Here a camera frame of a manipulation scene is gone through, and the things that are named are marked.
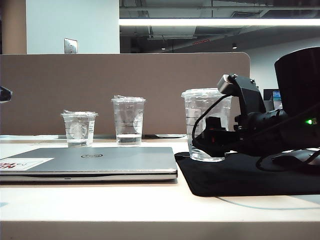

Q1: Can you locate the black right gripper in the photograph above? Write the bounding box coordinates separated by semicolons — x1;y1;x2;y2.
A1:
192;109;288;156

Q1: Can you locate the tall clear plastic lidded cup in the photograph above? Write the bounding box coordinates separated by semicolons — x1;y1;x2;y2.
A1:
111;94;147;147

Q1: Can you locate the silver laptop with sticker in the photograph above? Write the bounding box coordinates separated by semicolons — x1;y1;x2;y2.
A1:
0;146;179;184

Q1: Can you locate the short clear cup siren logo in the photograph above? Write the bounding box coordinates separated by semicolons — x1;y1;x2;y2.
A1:
60;109;99;148

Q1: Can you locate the black mouse pad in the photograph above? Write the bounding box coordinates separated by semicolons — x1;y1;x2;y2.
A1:
174;149;320;198

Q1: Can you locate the background computer monitor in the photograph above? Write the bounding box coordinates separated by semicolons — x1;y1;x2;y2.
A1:
263;88;283;112

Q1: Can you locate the black computer mouse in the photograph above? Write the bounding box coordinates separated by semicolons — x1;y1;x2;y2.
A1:
271;149;315;167

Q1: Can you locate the brown desk partition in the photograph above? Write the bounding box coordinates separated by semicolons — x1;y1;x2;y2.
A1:
0;51;252;137

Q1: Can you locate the white ceiling light strip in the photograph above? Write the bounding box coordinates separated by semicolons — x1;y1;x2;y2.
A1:
118;18;320;27

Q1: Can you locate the black camera cable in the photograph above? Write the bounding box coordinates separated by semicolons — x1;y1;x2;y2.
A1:
191;93;232;151

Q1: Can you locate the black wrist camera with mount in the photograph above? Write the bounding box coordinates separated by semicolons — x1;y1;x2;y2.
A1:
216;73;267;116

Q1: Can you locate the thin white cable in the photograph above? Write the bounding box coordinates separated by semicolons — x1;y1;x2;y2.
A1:
214;196;320;210

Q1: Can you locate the metal wall switch plate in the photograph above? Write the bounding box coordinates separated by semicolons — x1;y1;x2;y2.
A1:
64;37;78;54

